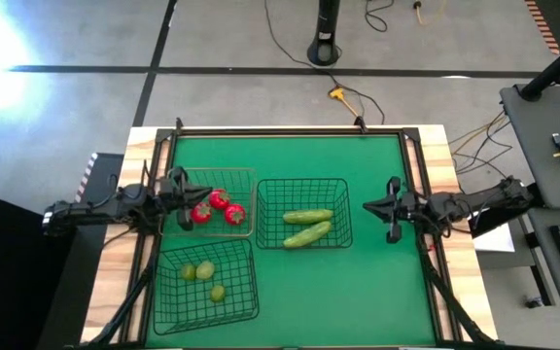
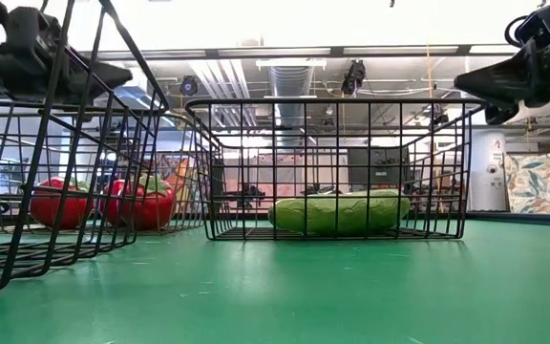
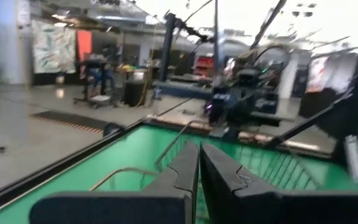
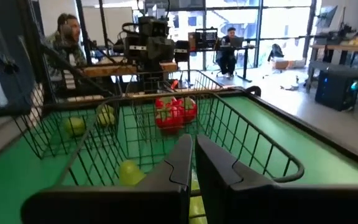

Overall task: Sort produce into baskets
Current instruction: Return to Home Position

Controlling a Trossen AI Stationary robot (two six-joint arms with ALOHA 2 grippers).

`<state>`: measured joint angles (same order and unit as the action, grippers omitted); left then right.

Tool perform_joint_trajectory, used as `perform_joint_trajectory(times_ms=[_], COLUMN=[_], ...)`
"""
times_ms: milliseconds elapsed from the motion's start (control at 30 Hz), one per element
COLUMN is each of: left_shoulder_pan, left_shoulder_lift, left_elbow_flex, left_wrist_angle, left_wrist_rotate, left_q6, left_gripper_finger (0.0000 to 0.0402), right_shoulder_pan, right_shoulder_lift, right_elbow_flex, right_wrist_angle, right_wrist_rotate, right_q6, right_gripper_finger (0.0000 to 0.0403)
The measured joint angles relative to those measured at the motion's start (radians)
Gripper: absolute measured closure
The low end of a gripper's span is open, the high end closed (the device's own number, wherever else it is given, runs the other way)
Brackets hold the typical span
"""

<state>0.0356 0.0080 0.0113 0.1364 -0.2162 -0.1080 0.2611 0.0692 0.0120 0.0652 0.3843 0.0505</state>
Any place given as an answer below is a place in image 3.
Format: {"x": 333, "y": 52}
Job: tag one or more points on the dark metal pole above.
{"x": 167, "y": 46}

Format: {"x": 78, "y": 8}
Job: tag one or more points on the leaf pattern wall mural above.
{"x": 53, "y": 46}

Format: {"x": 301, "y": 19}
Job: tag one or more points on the grey desk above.
{"x": 182, "y": 90}

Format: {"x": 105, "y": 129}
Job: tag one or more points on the red shelf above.
{"x": 204, "y": 63}

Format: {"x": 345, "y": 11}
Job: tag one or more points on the black orange-striped floor mat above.
{"x": 73, "y": 119}

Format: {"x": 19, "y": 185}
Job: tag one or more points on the orange wall panel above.
{"x": 84, "y": 45}

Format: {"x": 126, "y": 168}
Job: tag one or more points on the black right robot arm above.
{"x": 244, "y": 102}

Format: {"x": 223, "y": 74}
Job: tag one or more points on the black bin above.
{"x": 134, "y": 93}

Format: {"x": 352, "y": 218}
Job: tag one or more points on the black table clamp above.
{"x": 112, "y": 129}

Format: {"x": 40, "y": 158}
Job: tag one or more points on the white pillar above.
{"x": 11, "y": 46}

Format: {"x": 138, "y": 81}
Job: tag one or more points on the person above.
{"x": 102, "y": 77}

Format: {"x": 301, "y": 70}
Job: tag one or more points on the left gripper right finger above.
{"x": 275, "y": 208}

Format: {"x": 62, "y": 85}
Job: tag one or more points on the green table mat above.
{"x": 129, "y": 149}

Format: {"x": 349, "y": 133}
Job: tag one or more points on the white hanging sheet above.
{"x": 331, "y": 71}

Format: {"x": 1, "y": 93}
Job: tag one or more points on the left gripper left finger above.
{"x": 120, "y": 208}

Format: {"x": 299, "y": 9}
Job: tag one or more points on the black rolling stand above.
{"x": 99, "y": 99}

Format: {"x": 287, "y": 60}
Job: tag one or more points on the silver metal cylinder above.
{"x": 354, "y": 158}

